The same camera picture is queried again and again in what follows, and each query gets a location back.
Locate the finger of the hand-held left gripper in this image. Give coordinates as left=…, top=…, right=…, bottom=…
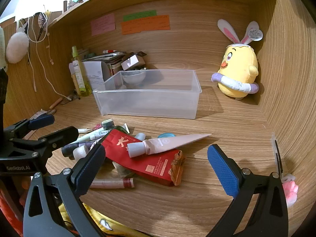
left=4, top=115, right=55, bottom=141
left=11, top=126, right=79, bottom=164

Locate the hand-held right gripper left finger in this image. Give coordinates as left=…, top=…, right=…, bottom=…
left=23, top=143, right=106, bottom=237

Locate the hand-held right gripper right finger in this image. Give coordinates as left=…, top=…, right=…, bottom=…
left=207, top=144, right=289, bottom=237

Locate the purple mascara tube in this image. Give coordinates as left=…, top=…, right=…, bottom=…
left=62, top=141, right=94, bottom=157

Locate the small white jar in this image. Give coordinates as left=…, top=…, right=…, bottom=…
left=73, top=145, right=89, bottom=160

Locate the white green cosmetic tube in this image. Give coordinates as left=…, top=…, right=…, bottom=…
left=81, top=128, right=112, bottom=140

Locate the red paper packet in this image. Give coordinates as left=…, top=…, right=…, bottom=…
left=101, top=129, right=186, bottom=187

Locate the clear plastic storage bin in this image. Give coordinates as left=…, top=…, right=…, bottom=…
left=92, top=69, right=202, bottom=119

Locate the beige crumpled tube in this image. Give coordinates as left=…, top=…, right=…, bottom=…
left=112, top=161, right=135, bottom=178

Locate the orange object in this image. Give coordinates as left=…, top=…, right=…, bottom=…
left=0, top=178, right=28, bottom=232

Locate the yellow-green spray bottle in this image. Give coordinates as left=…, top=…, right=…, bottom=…
left=71, top=46, right=92, bottom=97

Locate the slim white label bottle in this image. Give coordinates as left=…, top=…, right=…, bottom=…
left=69, top=62, right=81, bottom=95

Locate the white grey open carton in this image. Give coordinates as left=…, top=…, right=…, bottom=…
left=83, top=61, right=109, bottom=91

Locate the pink paw toy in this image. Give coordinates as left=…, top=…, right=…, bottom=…
left=281, top=174, right=299, bottom=209

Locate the fluffy white pompom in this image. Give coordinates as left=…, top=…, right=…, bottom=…
left=5, top=32, right=29, bottom=64

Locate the stack of books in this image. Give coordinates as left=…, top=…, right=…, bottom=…
left=81, top=52, right=126, bottom=76

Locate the white bowl of beads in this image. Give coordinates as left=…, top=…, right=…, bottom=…
left=122, top=70, right=146, bottom=85

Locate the black lace headband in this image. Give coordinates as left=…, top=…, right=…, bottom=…
left=37, top=12, right=48, bottom=36

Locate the small white cardboard box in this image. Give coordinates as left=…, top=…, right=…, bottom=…
left=121, top=52, right=148, bottom=71

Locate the yellow chick plush toy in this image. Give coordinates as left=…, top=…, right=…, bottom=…
left=211, top=18, right=263, bottom=100

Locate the pink paper note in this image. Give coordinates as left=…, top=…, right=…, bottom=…
left=90, top=13, right=116, bottom=36

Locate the orange paper note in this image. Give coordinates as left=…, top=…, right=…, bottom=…
left=121, top=15, right=171, bottom=35

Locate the green paper note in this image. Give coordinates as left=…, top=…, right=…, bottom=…
left=123, top=10, right=157, bottom=22

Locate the wooden handled tool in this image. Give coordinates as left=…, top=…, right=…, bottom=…
left=49, top=96, right=72, bottom=109

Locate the white twisted cord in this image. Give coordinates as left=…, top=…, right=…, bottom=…
left=89, top=133, right=109, bottom=151

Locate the black cable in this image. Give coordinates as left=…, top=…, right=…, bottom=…
left=274, top=139, right=285, bottom=179

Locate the white cable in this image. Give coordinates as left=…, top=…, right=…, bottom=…
left=25, top=5, right=74, bottom=100

